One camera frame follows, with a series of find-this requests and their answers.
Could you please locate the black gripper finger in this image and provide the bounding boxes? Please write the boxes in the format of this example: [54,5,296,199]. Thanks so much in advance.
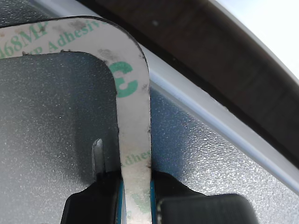
[61,139,126,224]
[149,170,260,224]

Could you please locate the white adhesive rectangular frame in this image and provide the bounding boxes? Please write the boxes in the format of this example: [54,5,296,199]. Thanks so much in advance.
[0,16,152,224]

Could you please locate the grey textured plastic tray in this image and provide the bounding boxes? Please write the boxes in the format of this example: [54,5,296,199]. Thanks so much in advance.
[0,0,299,224]

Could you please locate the dark brown board edge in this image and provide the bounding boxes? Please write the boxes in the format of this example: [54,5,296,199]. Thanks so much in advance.
[94,0,299,164]

